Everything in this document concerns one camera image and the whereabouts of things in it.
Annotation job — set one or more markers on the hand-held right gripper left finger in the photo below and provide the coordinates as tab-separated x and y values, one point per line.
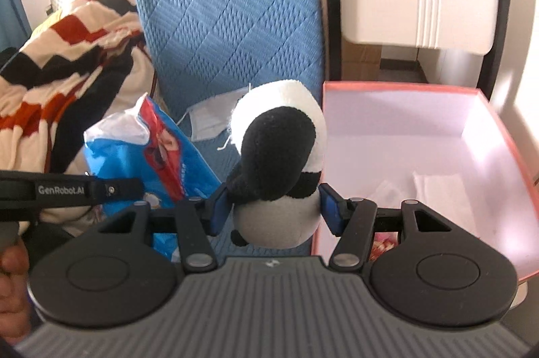
219	212

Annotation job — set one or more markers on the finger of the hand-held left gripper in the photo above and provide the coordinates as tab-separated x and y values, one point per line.
122	188

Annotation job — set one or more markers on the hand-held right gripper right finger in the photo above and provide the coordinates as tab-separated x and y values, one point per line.
330	212

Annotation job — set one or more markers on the blue snack packet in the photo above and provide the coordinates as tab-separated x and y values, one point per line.
126	156

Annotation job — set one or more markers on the small red snack packet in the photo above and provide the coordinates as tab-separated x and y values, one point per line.
383	246

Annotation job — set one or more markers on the clear plastic packet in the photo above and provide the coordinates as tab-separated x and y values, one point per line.
391	191

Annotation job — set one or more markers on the panda plush toy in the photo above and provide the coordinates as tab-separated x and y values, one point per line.
273	151

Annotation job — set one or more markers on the white paper tissue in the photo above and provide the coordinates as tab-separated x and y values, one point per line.
442	194

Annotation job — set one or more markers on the pink cardboard box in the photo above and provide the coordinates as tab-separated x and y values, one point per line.
400	114

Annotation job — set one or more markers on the person's left hand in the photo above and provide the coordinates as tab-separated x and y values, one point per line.
12	282

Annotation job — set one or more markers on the white face mask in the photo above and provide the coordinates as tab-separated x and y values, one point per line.
210	114

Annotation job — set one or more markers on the red black white striped blanket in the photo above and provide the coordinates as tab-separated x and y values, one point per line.
63	46

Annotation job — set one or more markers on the blue quilted mat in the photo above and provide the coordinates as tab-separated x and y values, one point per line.
231	4

